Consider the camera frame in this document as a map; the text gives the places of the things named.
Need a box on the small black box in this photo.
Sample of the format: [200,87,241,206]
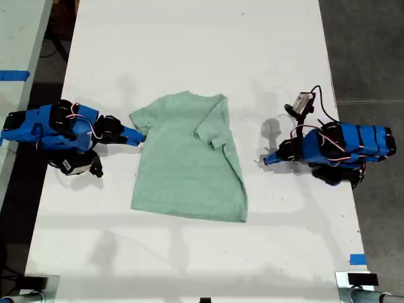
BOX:
[347,272,379,287]

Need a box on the metal table bracket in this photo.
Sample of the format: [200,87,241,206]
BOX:
[22,273,61,303]
[334,270,380,303]

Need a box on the black floor cable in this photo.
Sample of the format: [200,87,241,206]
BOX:
[39,30,72,59]

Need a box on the blue tape strip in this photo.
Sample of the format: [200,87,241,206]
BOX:
[349,252,368,266]
[0,69,31,83]

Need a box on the small gripper camera box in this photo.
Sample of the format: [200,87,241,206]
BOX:
[283,91,317,116]
[58,150,104,179]

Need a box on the white side table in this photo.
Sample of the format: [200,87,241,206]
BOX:
[0,0,55,206]

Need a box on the black camera cable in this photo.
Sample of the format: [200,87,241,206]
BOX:
[311,85,340,124]

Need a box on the red white servo wire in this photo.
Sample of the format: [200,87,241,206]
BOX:
[289,124,318,140]

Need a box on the pale green T-shirt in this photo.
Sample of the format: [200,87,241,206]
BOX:
[128,90,250,223]

